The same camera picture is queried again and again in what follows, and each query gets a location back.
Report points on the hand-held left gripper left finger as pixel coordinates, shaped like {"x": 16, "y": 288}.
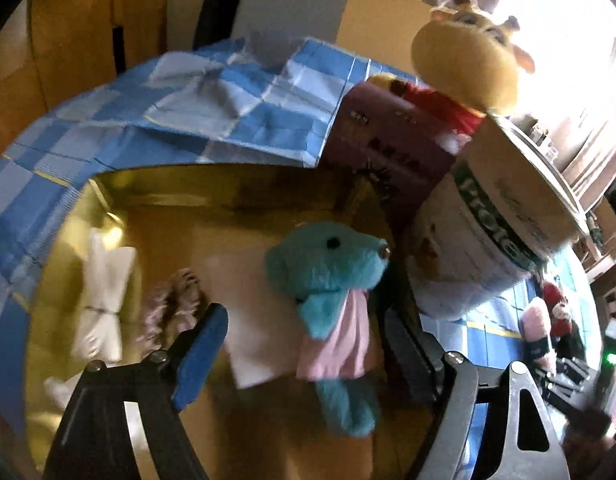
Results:
{"x": 203, "y": 355}

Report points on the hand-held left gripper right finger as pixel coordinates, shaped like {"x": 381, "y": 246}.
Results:
{"x": 407, "y": 355}

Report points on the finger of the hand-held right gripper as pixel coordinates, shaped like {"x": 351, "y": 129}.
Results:
{"x": 562, "y": 380}

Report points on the pink towel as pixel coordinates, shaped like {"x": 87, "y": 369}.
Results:
{"x": 535, "y": 320}

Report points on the doll with beaded braids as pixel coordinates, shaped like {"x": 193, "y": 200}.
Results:
{"x": 555, "y": 300}

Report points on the beige cloth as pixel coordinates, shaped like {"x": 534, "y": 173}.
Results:
{"x": 103, "y": 280}

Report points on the teal plush toy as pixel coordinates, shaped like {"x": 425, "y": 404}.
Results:
{"x": 318, "y": 265}

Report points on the gold metal box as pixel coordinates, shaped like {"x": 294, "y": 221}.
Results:
{"x": 163, "y": 220}

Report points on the white tin can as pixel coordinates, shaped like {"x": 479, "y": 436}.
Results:
{"x": 462, "y": 260}

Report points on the maroon cardboard box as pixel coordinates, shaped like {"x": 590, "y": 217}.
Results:
{"x": 382, "y": 135}

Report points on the blue plaid bedsheet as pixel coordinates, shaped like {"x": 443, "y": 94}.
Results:
{"x": 138, "y": 125}

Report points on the yellow plush toy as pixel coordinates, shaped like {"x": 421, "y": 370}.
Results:
{"x": 462, "y": 55}

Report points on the window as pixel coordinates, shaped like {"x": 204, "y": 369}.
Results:
{"x": 562, "y": 35}

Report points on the wooden wardrobe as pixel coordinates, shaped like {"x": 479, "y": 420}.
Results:
{"x": 63, "y": 35}

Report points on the black rolled mat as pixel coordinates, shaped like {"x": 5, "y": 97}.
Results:
{"x": 215, "y": 5}

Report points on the grey yellow blue headboard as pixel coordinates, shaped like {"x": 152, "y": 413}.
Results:
{"x": 288, "y": 5}

